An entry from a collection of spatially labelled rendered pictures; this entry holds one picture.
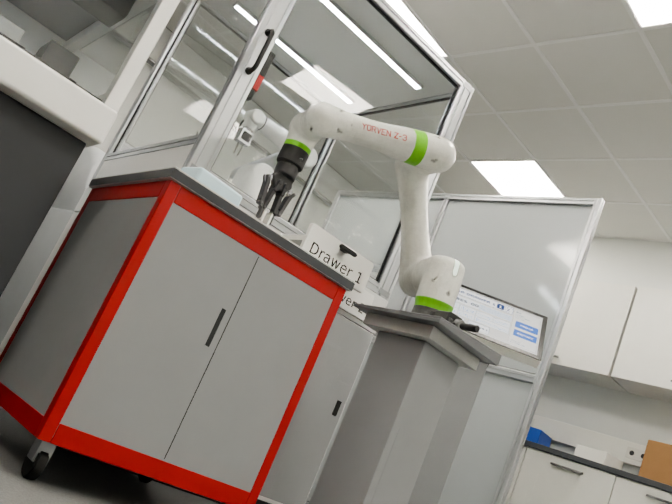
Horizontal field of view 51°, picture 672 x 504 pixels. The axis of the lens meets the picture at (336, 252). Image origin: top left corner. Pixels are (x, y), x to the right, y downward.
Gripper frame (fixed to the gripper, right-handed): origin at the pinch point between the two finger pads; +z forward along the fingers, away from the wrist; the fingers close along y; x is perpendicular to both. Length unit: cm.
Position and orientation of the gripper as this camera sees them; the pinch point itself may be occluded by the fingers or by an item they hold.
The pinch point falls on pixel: (262, 221)
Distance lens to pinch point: 225.2
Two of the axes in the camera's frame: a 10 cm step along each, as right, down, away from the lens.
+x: 6.7, 0.8, -7.4
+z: -3.9, 8.9, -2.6
